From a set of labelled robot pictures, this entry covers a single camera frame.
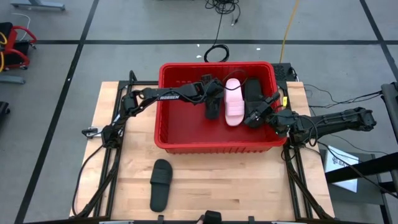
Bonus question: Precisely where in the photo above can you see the red plastic bin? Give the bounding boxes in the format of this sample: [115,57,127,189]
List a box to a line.
[154,60,288,155]

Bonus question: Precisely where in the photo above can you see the black metal beam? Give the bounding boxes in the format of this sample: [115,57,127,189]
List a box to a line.
[325,151,398,185]

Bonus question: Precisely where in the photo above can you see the black coiled floor cable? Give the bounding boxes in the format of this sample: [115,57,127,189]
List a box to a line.
[203,44,231,63]

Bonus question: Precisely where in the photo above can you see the yellow floor cable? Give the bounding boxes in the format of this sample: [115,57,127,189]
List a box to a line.
[279,0,301,63]

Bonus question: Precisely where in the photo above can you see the grey metal floor bar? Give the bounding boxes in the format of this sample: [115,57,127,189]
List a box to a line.
[0,75,27,85]
[10,0,66,11]

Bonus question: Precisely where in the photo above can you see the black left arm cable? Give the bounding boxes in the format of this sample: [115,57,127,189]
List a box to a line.
[186,68,248,103]

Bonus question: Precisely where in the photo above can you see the black cable tangle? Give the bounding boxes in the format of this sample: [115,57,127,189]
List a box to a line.
[204,0,243,26]

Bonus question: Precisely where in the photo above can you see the small metal clamp bracket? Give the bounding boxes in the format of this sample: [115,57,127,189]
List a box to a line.
[81,126,104,139]

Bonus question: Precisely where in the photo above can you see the white printed paper sheet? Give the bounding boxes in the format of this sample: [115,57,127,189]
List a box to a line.
[324,145,361,194]

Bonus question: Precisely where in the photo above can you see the grey padded pole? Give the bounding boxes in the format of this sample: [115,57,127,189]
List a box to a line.
[381,82,398,142]

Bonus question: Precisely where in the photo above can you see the black rubber slide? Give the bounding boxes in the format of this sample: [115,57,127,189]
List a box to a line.
[149,158,174,213]
[205,98,224,121]
[244,78,266,111]

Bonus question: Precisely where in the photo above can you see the black rounded object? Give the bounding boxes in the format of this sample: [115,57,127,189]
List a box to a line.
[203,210,223,224]

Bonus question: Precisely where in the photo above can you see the dark grey cart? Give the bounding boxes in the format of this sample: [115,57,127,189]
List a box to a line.
[320,146,398,224]

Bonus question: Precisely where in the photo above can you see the black aluminium frame struts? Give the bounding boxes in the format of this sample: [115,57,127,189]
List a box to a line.
[72,70,159,218]
[279,80,335,220]

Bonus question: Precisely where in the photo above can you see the red frame rolling stool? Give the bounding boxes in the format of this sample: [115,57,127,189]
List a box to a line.
[0,21,38,71]

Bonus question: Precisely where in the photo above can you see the black perforated power box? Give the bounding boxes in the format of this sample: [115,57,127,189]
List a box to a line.
[270,63,297,83]

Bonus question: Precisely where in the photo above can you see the black table cable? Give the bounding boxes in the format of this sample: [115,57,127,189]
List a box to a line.
[72,144,105,217]

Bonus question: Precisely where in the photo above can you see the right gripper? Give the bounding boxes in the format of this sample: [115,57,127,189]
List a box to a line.
[243,90,282,129]

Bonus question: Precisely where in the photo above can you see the pink rubber slide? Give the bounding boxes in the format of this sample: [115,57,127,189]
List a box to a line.
[224,78,246,127]

